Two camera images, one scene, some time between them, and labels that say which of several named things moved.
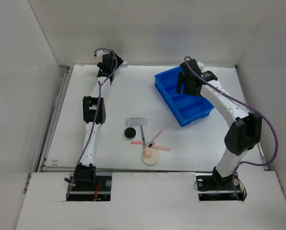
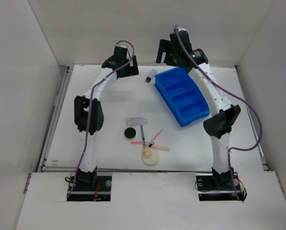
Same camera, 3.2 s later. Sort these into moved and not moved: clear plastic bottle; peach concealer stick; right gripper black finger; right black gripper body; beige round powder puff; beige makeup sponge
Moved: right black gripper body; right gripper black finger
Not moved: peach concealer stick; beige makeup sponge; beige round powder puff; clear plastic bottle
